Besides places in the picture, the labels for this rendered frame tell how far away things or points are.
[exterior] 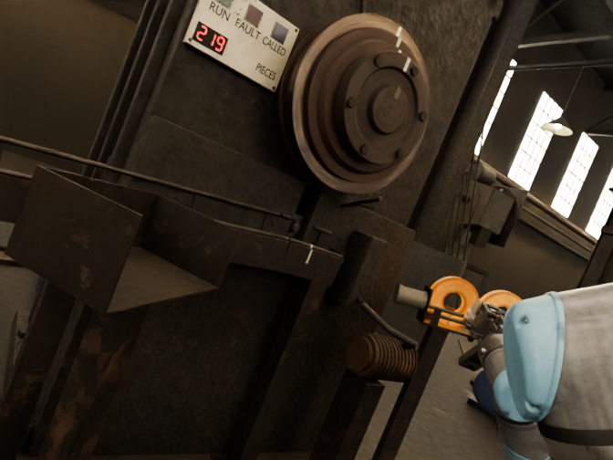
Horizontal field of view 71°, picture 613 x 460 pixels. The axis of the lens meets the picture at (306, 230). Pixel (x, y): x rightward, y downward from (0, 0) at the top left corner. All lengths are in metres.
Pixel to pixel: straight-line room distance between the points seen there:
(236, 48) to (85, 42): 6.00
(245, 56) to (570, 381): 0.99
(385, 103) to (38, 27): 6.28
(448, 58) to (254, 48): 0.74
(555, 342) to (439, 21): 1.31
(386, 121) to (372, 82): 0.10
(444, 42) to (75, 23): 6.03
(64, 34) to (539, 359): 6.95
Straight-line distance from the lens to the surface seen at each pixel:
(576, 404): 0.48
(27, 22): 7.11
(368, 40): 1.19
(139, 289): 0.71
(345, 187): 1.20
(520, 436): 1.03
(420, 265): 3.81
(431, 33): 1.60
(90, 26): 7.15
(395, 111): 1.16
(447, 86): 1.66
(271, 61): 1.22
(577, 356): 0.46
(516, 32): 6.17
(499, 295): 1.43
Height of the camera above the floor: 0.81
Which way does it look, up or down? 3 degrees down
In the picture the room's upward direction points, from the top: 22 degrees clockwise
